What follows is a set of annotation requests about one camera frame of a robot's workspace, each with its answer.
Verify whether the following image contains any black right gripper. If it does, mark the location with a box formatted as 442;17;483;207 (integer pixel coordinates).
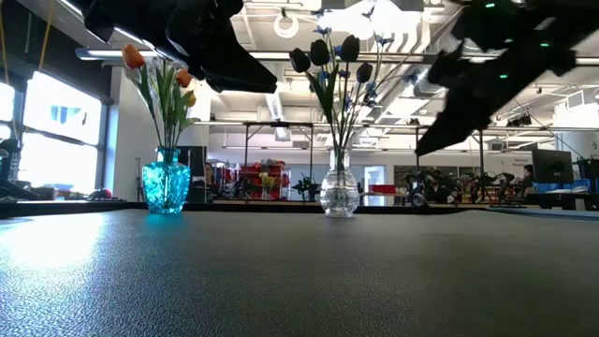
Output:
415;0;599;156

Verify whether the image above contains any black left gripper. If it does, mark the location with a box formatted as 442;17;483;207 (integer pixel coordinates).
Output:
83;0;278;94

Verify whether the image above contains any yellow artificial tulip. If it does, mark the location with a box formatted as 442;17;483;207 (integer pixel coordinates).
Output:
175;90;198;151

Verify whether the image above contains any blue artificial flower spray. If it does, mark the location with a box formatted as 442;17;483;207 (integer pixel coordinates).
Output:
312;4;422;155

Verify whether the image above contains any clear glass vase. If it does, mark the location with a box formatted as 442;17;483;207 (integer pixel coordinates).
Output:
319;146;360;219

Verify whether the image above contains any blue glass vase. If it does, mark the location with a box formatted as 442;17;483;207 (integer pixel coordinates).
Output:
141;147;192;215

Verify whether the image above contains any long ceiling light bar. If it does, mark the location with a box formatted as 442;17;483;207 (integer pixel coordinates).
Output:
250;49;599;66

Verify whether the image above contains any black computer monitor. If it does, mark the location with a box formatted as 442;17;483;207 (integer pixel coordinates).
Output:
532;148;575;185

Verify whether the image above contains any black textured table mat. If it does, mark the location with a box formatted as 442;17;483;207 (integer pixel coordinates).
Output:
0;208;599;337

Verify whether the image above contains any white hanging ring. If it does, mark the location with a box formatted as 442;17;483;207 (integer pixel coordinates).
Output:
273;12;300;39

